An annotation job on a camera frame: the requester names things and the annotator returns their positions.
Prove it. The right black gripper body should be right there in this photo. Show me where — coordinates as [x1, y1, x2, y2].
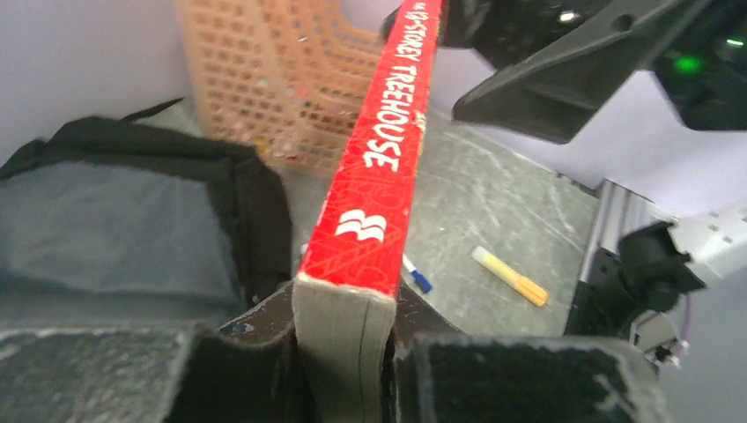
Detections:
[381, 0, 747, 132]

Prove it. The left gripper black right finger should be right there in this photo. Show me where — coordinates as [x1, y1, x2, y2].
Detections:
[385, 286, 671, 422]

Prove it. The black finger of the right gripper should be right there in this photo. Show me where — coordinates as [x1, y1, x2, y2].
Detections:
[452, 0, 710, 145]

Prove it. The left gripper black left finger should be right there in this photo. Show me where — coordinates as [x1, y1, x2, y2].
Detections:
[1, 286, 304, 422]

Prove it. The red treehouse book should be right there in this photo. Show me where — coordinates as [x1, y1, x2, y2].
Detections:
[292, 1, 445, 422]

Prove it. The black student backpack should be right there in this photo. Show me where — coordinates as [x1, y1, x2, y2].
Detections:
[1, 115, 292, 324]

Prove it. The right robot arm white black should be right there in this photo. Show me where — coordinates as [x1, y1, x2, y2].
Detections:
[439, 1, 746, 344]

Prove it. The blue capped white pen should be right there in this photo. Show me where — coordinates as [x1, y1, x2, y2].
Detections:
[403, 255, 433, 293]

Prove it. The yellow highlighter marker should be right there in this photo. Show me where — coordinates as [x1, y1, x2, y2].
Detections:
[471, 247, 549, 307]

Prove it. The orange plastic file organizer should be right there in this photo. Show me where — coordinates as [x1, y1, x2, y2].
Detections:
[174, 0, 381, 177]

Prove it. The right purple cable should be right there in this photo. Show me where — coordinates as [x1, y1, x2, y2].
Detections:
[677, 292, 696, 352]

